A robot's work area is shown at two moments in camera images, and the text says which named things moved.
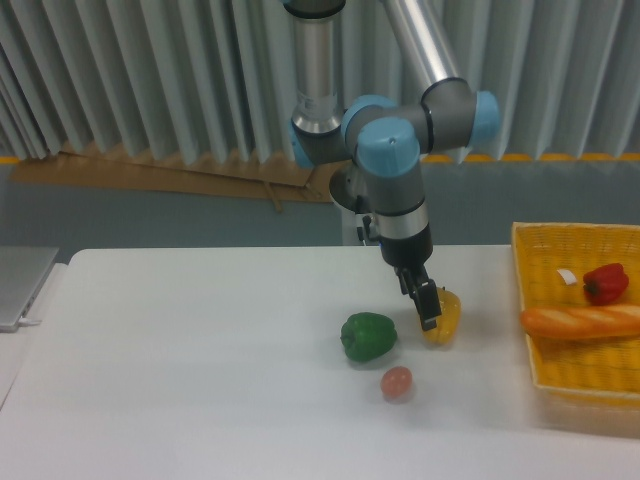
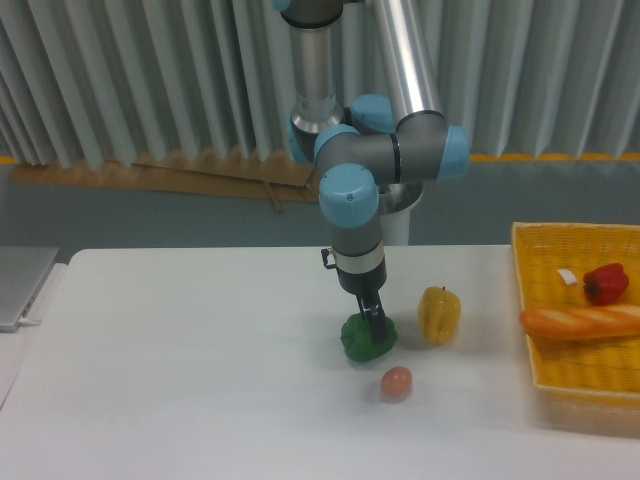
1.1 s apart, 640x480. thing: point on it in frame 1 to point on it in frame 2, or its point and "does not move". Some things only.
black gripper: [412, 253] to [364, 284]
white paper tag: [567, 276] does not move
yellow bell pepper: [448, 322] does not move
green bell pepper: [367, 336] does not move
